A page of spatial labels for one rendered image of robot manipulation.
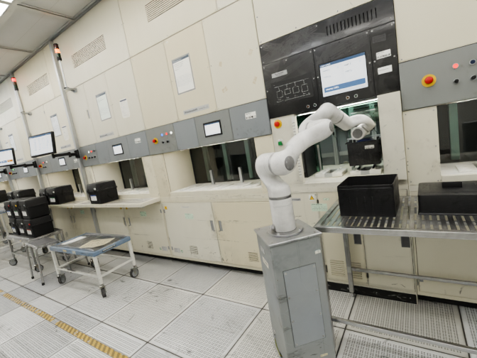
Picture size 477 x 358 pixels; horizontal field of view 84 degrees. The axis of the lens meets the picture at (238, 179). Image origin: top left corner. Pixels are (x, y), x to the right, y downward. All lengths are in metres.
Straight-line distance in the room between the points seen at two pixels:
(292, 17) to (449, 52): 0.97
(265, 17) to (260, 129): 0.81
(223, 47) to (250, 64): 0.30
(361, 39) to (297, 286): 1.51
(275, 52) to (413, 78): 0.92
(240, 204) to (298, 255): 1.14
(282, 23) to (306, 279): 1.70
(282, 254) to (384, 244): 0.95
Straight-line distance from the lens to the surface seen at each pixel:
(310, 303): 1.54
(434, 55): 1.95
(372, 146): 2.17
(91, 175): 4.27
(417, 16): 2.01
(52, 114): 4.93
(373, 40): 2.00
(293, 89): 2.09
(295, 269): 1.42
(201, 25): 2.62
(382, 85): 1.95
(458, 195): 1.59
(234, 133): 2.32
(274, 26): 2.23
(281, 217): 1.39
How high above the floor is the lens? 1.27
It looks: 8 degrees down
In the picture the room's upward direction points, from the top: 10 degrees counter-clockwise
